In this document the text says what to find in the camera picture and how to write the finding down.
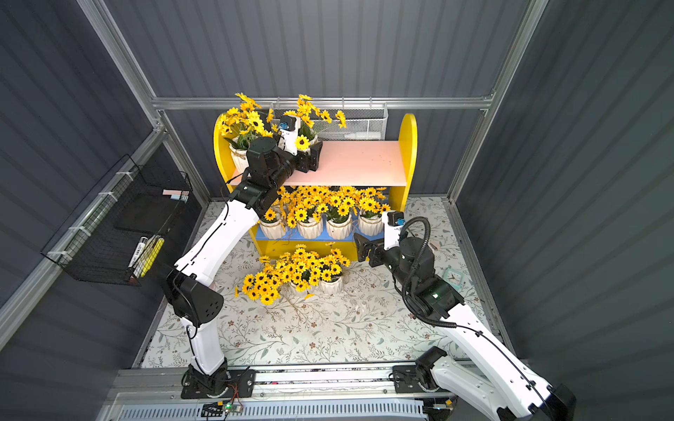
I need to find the yellow wooden shelf unit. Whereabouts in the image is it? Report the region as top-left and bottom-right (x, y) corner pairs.
(212, 112), (418, 263)

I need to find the sunflower pot lower left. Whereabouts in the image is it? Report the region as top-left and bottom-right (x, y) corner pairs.
(260, 207), (287, 240)

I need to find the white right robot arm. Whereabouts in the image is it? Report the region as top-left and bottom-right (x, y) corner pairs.
(354, 212), (577, 420)

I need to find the sunflower pot top shelf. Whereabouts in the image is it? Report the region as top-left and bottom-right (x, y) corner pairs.
(215, 93), (274, 173)
(274, 244), (323, 293)

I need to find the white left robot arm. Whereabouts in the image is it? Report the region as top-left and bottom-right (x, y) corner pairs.
(167, 138), (322, 380)

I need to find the white wire basket behind shelf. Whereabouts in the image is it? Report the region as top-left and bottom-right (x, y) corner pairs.
(313, 105), (389, 140)

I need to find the sunflower pot lower right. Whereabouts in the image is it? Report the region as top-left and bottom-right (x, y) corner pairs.
(356, 187), (391, 236)

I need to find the black wire wall basket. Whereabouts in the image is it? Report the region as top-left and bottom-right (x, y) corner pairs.
(40, 155), (192, 286)

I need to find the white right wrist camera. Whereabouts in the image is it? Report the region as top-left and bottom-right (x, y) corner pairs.
(383, 210), (405, 251)

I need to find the yellow book in basket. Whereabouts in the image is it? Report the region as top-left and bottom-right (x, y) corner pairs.
(126, 235), (164, 282)

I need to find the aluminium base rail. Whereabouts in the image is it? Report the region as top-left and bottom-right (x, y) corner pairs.
(104, 360), (533, 417)

